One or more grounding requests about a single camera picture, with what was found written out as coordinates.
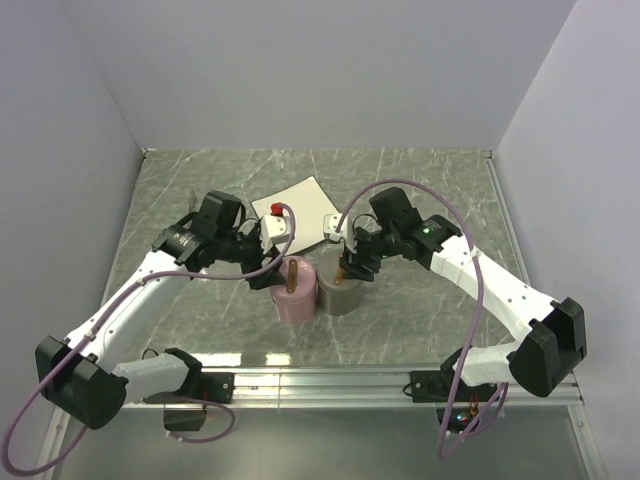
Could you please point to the grey cylindrical container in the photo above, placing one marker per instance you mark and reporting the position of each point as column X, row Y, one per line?
column 338, row 299

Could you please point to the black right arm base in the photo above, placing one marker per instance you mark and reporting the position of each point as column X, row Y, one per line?
column 431, row 386

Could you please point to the aluminium front rail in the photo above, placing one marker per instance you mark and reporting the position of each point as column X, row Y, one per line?
column 280, row 387

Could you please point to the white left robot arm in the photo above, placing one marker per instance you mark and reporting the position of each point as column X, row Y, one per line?
column 170, row 265

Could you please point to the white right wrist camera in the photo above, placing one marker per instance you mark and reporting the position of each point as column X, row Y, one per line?
column 338, row 228

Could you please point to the grey round lid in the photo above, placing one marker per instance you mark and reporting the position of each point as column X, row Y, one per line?
column 332, row 278

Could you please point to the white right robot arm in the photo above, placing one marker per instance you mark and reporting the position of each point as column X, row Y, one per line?
column 549, row 336

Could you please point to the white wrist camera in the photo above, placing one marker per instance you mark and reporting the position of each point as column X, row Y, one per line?
column 338, row 228
column 277, row 227

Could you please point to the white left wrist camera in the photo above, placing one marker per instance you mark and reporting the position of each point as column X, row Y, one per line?
column 277, row 227

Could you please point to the pink round lid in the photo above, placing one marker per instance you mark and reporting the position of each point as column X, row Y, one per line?
column 300, row 281

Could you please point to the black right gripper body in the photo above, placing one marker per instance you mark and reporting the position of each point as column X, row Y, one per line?
column 372, row 247

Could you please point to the white square plate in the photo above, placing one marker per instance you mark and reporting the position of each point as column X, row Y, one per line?
column 309, row 203

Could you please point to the pink cylindrical container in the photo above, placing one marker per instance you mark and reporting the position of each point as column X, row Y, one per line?
column 296, row 307

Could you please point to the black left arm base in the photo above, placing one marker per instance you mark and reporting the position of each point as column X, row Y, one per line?
column 217, row 387

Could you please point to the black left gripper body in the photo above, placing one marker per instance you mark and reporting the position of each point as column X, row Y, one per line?
column 246, row 250

